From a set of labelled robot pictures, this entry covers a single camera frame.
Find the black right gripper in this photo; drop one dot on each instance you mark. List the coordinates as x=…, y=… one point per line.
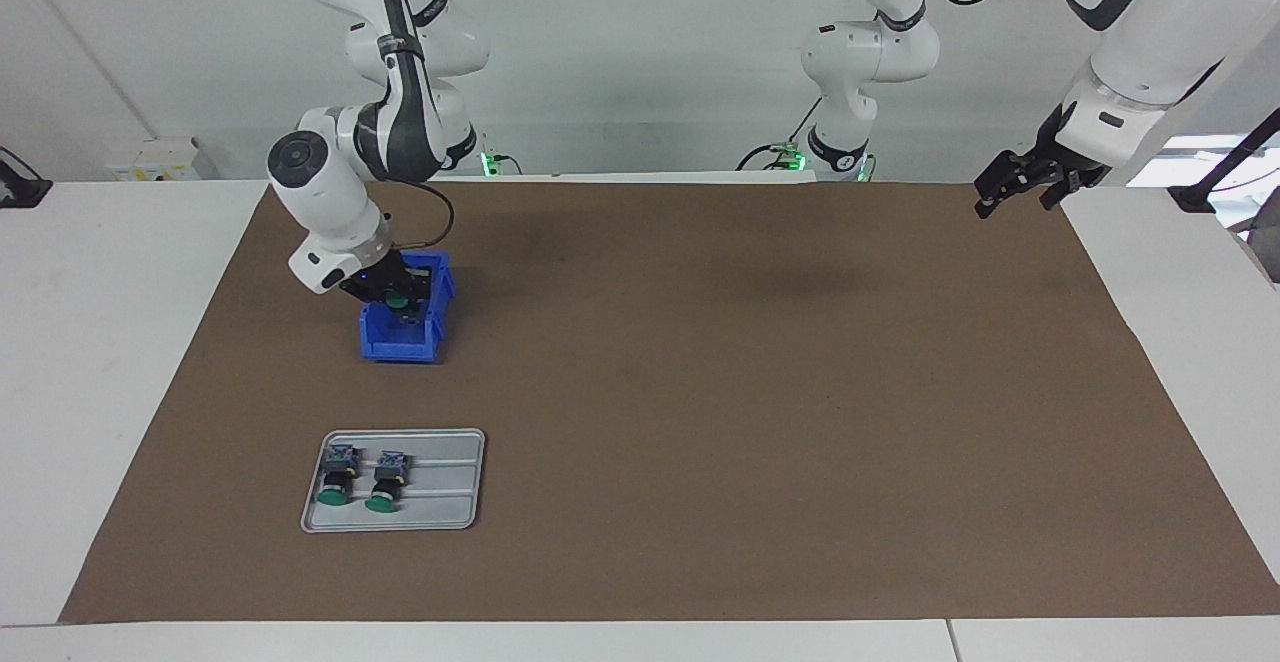
x=378, y=280

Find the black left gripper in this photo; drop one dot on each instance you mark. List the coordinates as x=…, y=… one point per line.
x=1060, y=152

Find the green push button switch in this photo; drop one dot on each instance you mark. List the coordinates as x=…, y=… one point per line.
x=338, y=470
x=387, y=477
x=397, y=298

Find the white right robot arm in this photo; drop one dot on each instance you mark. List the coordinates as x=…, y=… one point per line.
x=330, y=202

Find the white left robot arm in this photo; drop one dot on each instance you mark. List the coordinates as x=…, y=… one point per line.
x=1160, y=52

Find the blue plastic bin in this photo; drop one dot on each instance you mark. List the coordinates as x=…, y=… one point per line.
x=400, y=347

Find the black angled stand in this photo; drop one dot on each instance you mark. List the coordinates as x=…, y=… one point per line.
x=1190, y=197

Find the grey metal tray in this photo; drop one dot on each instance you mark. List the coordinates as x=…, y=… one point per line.
x=430, y=512

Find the grey chair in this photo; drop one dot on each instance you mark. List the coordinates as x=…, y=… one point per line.
x=1268, y=252

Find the brown paper mat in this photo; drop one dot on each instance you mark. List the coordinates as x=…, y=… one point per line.
x=700, y=462

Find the black table clamp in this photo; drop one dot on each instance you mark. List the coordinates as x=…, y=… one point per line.
x=20, y=190

